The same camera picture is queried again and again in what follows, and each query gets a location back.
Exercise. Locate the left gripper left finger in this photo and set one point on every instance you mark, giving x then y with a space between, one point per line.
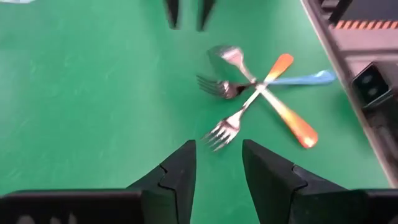
155 205

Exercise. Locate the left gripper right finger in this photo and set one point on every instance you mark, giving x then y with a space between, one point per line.
295 202

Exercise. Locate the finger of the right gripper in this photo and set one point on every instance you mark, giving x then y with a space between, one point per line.
172 12
205 12

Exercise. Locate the green table mat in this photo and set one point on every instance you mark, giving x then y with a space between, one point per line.
77 93

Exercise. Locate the clear plastic bin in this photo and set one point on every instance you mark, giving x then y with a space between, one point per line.
15 1

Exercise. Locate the orange black striped strip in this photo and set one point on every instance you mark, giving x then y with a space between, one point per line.
363 25

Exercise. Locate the black table-level camera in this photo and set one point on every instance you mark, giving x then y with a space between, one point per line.
370 84

